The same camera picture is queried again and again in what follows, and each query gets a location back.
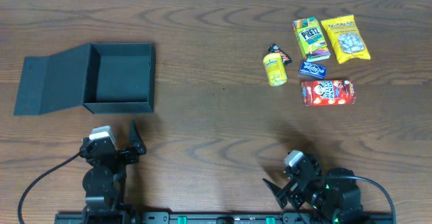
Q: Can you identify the black gift box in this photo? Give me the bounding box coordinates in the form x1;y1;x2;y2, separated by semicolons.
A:
13;43;156;115

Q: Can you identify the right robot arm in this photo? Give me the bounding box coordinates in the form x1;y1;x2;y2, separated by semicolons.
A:
264;150;372;223

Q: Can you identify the blue Eclipse gum pack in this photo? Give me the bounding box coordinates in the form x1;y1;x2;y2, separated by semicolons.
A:
299;61;327;80

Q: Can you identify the small yellow can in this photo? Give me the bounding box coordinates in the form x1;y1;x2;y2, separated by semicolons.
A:
263;53;288;86

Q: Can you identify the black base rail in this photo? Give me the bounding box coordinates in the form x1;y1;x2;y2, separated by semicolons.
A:
54;211;394;224

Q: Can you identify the green Pretz snack box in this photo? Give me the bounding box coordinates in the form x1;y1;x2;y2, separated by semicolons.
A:
292;17;331;62

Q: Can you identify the red Hello Panda box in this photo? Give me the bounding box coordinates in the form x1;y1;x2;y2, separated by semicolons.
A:
301;80;356;107

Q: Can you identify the black chocolate bar wrapper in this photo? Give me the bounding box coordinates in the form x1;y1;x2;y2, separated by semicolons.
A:
267;43;292;65

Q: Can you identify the yellow seed snack bag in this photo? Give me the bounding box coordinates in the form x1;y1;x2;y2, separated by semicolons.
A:
321;14;371;64

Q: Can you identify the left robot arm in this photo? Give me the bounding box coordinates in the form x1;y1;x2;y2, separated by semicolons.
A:
79;121;146;224

